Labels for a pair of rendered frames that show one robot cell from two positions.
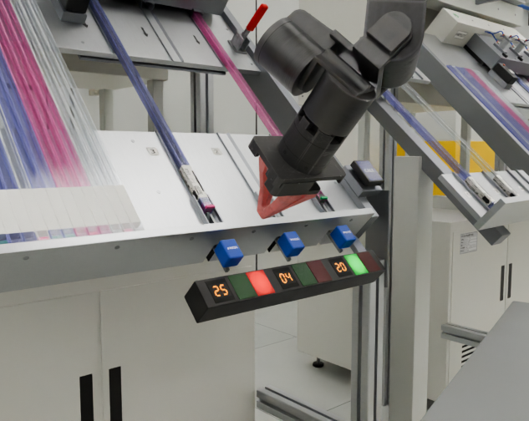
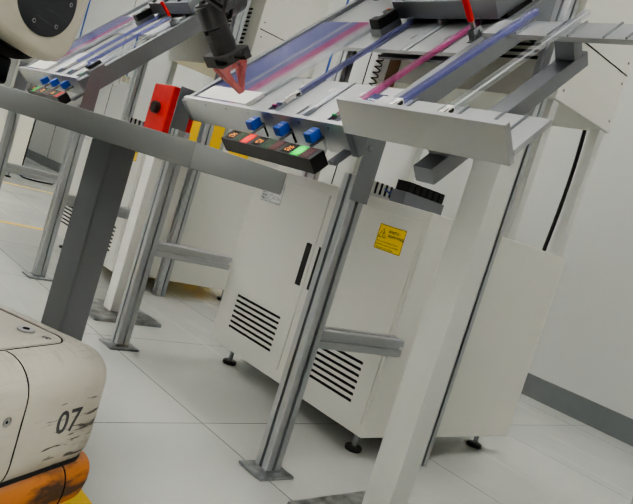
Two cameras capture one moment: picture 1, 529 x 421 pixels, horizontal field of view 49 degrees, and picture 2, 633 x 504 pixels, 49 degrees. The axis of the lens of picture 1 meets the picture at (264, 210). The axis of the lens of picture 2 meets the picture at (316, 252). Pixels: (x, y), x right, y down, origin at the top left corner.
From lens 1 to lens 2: 1.85 m
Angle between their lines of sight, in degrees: 88
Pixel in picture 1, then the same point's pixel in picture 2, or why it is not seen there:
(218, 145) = (338, 87)
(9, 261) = (202, 104)
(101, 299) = (330, 201)
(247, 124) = not seen: outside the picture
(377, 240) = (368, 162)
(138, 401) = not seen: hidden behind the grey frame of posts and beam
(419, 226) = (468, 188)
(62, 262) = (216, 112)
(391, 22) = not seen: outside the picture
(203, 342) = (370, 265)
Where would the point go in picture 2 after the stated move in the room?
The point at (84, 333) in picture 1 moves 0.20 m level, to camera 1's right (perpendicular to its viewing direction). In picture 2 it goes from (317, 218) to (317, 220)
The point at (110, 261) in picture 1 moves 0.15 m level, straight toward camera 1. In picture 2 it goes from (230, 118) to (171, 99)
